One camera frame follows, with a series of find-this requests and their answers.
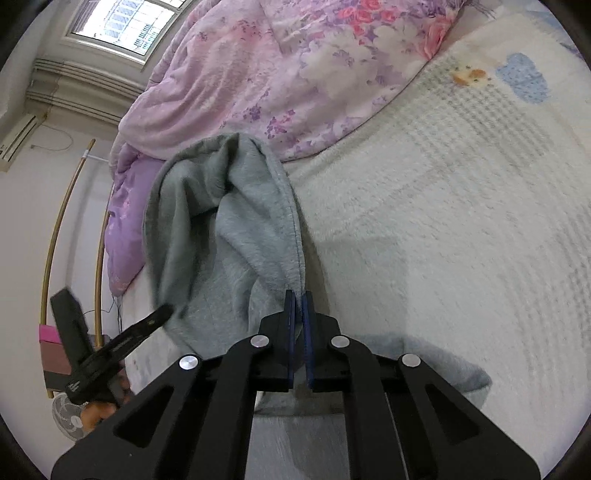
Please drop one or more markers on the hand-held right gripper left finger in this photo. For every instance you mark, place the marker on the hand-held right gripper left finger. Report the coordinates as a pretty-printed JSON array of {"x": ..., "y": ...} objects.
[{"x": 289, "y": 323}]

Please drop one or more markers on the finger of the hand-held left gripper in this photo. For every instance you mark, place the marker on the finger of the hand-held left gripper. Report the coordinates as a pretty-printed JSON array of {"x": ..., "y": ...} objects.
[{"x": 147, "y": 321}]

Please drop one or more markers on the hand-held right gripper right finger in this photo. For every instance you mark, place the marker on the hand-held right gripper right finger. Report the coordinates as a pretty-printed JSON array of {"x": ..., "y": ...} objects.
[{"x": 308, "y": 332}]

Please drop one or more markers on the grey fleece garment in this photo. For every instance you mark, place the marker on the grey fleece garment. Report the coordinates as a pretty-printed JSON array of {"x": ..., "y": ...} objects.
[{"x": 221, "y": 240}]

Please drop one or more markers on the person's left hand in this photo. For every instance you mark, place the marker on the person's left hand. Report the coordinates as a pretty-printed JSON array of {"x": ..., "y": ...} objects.
[{"x": 99, "y": 413}]

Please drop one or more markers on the brown box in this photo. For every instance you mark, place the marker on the brown box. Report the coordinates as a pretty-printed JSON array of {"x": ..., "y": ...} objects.
[{"x": 55, "y": 360}]

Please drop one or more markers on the pink box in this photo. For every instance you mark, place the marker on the pink box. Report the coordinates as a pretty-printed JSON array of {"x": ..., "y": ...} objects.
[{"x": 50, "y": 334}]

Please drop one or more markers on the white electric fan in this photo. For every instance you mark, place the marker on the white electric fan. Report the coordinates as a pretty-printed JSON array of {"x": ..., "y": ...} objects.
[{"x": 67, "y": 415}]

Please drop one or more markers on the white fleece printed blanket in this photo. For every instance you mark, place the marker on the white fleece printed blanket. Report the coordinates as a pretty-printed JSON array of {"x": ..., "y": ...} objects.
[{"x": 438, "y": 221}]

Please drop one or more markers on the white metal rod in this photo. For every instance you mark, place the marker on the white metal rod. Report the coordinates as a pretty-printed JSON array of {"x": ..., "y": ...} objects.
[{"x": 94, "y": 158}]

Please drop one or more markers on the white air conditioner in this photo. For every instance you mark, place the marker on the white air conditioner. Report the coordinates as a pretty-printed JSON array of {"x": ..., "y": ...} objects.
[{"x": 16, "y": 141}]

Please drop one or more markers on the pink floral quilt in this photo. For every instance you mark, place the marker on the pink floral quilt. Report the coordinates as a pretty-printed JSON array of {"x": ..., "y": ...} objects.
[{"x": 258, "y": 78}]

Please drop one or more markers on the barred window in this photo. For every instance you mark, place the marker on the barred window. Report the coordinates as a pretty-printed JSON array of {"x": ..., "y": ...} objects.
[{"x": 124, "y": 25}]

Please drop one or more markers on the white wall pipes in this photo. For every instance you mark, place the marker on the white wall pipes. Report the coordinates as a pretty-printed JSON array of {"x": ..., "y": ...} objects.
[{"x": 83, "y": 87}]

